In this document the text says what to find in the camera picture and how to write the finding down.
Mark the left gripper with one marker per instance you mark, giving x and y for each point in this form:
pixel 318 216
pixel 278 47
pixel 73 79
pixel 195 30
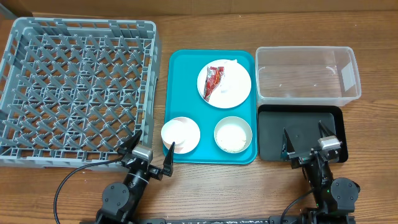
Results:
pixel 157 172

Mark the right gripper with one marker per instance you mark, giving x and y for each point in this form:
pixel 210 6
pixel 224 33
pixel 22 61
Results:
pixel 300 158

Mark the grey bowl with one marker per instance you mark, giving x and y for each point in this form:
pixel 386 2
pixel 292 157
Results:
pixel 239 122

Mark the white rice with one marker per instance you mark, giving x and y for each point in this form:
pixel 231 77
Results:
pixel 231 138

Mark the red snack wrapper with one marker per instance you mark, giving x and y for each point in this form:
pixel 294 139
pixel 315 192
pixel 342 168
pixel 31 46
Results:
pixel 213 78

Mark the white tissue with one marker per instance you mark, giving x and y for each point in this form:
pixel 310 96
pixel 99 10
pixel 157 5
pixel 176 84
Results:
pixel 228 80

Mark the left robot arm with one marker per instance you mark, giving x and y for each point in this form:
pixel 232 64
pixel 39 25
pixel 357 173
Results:
pixel 120 199

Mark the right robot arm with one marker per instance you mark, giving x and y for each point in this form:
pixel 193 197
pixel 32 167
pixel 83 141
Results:
pixel 335 198

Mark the grey dishwasher rack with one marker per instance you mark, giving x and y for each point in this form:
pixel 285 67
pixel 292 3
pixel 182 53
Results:
pixel 74 90

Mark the black tray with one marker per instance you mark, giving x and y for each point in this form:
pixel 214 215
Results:
pixel 301 124

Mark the teal plastic tray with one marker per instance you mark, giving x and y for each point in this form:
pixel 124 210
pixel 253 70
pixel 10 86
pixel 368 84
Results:
pixel 183 99

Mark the clear plastic bin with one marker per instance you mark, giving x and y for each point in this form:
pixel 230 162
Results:
pixel 307 75

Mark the large white plate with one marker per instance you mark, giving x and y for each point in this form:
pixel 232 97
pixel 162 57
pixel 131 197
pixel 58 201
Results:
pixel 242 86

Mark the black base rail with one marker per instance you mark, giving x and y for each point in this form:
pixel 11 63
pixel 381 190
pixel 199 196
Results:
pixel 270 220

